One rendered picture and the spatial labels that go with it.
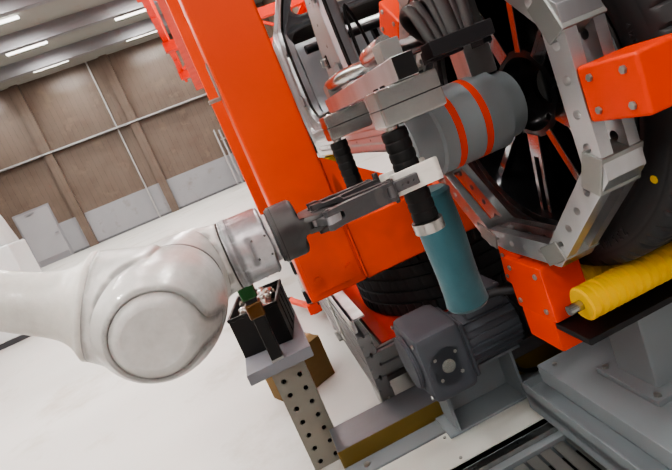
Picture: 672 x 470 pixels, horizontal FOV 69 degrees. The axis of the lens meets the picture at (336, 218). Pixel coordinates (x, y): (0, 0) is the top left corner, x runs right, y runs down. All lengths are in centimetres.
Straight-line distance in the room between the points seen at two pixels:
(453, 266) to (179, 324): 68
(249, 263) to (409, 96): 29
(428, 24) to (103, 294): 49
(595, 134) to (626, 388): 64
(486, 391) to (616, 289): 69
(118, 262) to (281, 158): 82
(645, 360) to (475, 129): 58
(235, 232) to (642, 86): 47
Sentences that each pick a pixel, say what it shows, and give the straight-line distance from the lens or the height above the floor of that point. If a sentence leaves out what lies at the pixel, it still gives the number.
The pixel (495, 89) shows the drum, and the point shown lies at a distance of 86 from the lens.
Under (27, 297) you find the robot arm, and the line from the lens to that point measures 50.
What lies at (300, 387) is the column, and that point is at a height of 26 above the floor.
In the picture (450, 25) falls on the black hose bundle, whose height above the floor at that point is 99.
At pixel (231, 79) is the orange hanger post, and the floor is 112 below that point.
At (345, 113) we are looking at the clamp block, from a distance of 97.
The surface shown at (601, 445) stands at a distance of 119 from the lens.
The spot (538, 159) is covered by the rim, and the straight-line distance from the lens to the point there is 101.
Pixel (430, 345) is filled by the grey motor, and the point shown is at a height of 38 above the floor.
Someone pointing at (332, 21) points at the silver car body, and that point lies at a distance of 218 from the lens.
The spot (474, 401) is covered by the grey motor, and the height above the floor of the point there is 9.
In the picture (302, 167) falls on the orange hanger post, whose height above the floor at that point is 86.
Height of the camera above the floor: 94
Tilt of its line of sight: 10 degrees down
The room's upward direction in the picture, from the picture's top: 22 degrees counter-clockwise
